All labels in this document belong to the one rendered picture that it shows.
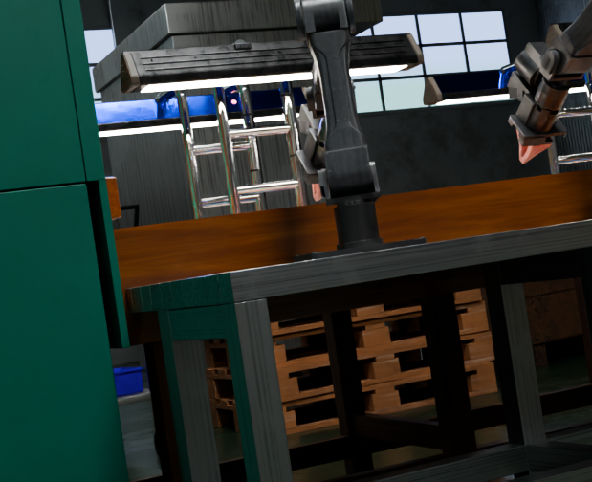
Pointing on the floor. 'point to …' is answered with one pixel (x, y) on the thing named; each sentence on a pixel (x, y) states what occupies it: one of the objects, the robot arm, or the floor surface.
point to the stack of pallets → (406, 323)
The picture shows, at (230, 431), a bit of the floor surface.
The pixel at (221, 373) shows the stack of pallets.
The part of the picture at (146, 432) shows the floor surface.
